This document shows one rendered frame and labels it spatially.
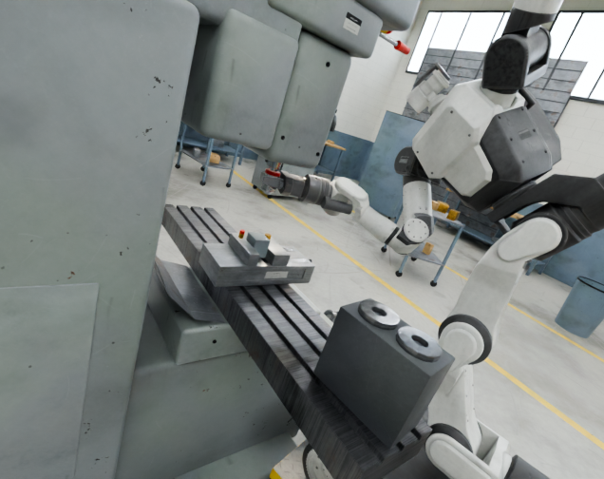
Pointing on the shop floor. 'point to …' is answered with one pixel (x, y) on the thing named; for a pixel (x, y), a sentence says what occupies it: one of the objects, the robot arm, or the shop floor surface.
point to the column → (72, 219)
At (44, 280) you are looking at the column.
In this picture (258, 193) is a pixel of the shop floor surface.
